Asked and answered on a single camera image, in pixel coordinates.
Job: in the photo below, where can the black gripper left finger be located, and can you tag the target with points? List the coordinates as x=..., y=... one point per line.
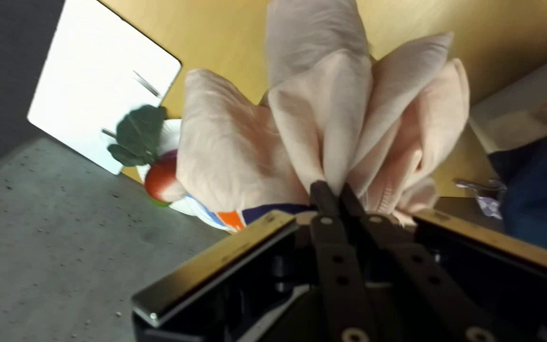
x=333, y=266

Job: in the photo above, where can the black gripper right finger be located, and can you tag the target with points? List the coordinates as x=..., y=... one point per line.
x=427, y=285

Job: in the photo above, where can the navy blue garment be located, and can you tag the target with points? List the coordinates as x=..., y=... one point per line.
x=540, y=195

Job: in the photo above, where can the peach shirt with orange print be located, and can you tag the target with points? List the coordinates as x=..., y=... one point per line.
x=324, y=114

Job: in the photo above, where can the white plastic basket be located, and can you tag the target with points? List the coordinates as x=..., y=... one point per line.
x=521, y=100

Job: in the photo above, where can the green toy leaf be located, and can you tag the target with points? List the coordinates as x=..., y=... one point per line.
x=138, y=133

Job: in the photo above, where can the white paper sheet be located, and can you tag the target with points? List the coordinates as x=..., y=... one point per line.
x=96, y=81

